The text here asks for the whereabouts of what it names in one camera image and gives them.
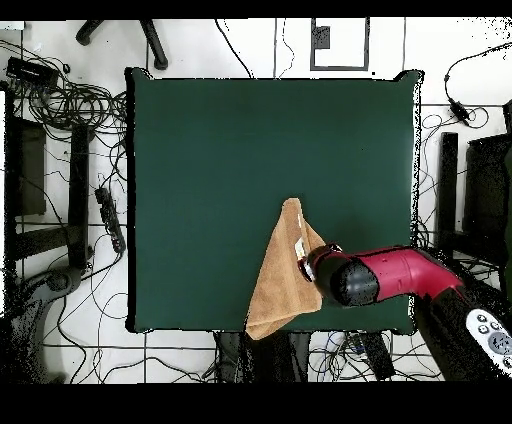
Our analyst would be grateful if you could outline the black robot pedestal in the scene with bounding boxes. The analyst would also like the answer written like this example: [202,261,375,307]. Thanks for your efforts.
[215,330,311,383]

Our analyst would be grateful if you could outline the orange terry towel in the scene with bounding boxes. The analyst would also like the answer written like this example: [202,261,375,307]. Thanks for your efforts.
[244,196,327,341]

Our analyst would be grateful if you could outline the dark green table cloth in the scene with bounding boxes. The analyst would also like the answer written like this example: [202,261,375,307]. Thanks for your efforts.
[124,66,425,335]

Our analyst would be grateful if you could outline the black tripod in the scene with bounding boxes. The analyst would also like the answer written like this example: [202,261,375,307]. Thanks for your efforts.
[75,18,169,71]

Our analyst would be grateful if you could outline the black box device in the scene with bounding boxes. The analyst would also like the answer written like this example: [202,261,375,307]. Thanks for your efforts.
[5,56,60,88]

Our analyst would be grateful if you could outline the tangled black cables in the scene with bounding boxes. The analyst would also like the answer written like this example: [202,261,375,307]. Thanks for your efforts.
[0,39,129,161]

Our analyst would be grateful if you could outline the black power strip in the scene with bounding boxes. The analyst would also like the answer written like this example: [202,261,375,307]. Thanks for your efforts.
[94,186,127,255]
[351,331,397,381]

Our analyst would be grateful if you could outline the grey floor frame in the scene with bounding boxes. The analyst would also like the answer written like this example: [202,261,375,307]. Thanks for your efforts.
[310,17,370,72]

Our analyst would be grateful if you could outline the black metal frame stand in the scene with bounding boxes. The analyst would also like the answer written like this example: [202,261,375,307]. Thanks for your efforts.
[2,81,95,281]
[435,99,512,265]

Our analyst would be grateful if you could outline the black power adapter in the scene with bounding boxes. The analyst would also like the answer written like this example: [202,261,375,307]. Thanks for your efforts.
[448,97,472,126]

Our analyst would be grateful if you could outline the dark grey floor plate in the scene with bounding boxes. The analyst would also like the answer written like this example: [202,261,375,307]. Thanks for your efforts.
[312,25,332,50]

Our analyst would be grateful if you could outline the black round device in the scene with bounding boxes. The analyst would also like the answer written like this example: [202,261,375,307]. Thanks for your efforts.
[45,266,84,295]

